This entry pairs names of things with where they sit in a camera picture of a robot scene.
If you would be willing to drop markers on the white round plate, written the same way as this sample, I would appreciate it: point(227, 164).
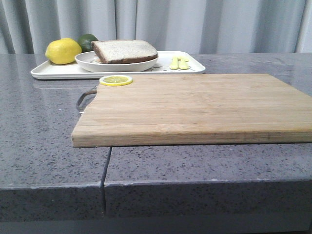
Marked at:
point(90, 62)

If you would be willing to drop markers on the lemon slice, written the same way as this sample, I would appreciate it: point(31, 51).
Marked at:
point(115, 80)

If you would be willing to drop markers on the white rectangular tray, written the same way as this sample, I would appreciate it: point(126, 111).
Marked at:
point(48, 70)

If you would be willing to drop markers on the yellow lemon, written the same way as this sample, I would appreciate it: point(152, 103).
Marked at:
point(63, 51)

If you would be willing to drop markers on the grey curtain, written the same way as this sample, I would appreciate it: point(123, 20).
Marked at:
point(193, 26)

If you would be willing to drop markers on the green lime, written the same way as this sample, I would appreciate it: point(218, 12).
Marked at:
point(85, 42)

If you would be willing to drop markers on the metal cutting board handle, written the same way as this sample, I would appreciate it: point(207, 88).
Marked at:
point(82, 97)

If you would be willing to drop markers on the white bread slice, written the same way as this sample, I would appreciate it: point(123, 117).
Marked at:
point(124, 51)

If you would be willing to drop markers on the wooden cutting board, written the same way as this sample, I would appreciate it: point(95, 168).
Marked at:
point(195, 109)

